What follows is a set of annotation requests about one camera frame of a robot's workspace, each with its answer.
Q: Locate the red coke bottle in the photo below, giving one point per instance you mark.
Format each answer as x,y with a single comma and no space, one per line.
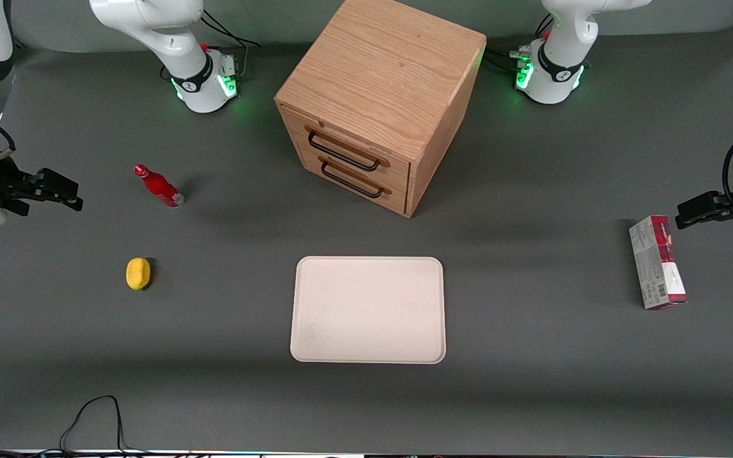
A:
158,186

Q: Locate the grey red carton box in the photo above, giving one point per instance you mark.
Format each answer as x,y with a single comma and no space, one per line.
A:
656,267

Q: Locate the wooden drawer front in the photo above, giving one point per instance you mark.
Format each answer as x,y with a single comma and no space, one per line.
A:
398,168
398,198

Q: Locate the yellow lemon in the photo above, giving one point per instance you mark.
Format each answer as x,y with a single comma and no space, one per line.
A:
138,273

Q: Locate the beige plastic tray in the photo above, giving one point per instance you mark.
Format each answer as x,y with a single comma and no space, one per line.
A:
366,312

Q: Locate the wooden drawer cabinet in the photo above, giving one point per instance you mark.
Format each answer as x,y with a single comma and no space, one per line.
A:
385,70

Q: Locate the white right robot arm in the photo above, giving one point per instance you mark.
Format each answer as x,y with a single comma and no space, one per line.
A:
175,44

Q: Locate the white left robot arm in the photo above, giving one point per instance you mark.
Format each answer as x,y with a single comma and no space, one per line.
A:
560,57

